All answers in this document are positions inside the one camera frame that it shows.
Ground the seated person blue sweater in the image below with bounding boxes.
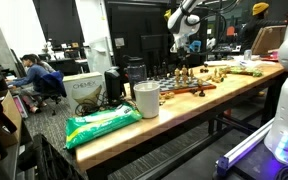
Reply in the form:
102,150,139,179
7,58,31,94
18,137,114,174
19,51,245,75
5,53,57,114

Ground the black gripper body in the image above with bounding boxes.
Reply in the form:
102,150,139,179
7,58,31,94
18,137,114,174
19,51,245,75
178,46,192,60

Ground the open cardboard box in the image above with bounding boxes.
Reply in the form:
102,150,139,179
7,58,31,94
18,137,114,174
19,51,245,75
0,89,23,148

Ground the white paper cup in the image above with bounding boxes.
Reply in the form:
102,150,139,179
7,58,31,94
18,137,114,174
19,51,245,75
133,81,161,119

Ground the white flat tray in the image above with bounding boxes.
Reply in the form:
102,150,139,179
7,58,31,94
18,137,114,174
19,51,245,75
205,59,248,68

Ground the black coffee grinder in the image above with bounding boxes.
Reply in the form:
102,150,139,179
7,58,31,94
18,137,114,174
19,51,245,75
103,66,122,103

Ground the silver can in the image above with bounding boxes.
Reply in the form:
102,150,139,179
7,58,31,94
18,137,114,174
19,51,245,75
243,49,253,62

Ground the red framed chess board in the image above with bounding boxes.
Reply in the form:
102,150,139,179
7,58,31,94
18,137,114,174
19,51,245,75
140,77,217,95

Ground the aluminium rail blue bracket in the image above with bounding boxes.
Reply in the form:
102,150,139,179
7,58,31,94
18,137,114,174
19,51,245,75
215,118,275,177

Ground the black table frame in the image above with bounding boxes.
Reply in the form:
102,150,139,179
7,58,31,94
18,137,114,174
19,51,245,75
87,71,288,180

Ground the brown green patterned mat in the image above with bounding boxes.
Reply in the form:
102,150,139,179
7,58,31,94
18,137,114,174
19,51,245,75
228,66,255,77
248,68,264,78

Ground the office chair with jacket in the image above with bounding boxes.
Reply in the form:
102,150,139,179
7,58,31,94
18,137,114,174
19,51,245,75
38,70,68,116

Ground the brown cardboard sheet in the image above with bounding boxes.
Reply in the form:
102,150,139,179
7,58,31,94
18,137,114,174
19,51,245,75
250,24,287,56

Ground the black plastic crate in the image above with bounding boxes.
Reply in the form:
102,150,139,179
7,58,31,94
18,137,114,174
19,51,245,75
17,133,85,180

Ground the green plastic package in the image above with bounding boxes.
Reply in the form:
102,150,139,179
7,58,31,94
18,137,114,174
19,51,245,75
64,102,143,150

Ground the white Chemex filter box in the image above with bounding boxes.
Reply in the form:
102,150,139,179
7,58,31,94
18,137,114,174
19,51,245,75
62,71,106,114

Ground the black coiled cable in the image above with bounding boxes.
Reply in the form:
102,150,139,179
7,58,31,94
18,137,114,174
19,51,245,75
74,93,108,117

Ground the person with yellow beanie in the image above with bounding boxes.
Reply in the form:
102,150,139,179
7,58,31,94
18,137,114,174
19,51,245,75
240,1,287,51

